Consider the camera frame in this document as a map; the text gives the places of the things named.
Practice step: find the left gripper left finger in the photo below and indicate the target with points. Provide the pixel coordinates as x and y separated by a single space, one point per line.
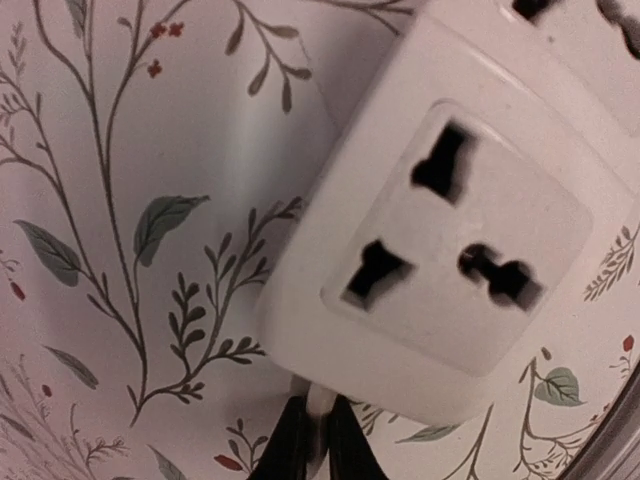
297 446

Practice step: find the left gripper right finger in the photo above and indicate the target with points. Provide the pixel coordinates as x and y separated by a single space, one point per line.
350 455

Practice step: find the floral table cloth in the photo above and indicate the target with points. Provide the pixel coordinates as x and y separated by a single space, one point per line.
156 158

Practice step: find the white power strip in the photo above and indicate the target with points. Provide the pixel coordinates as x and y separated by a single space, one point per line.
456 220

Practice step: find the aluminium front rail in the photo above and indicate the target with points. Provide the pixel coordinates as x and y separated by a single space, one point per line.
612 449

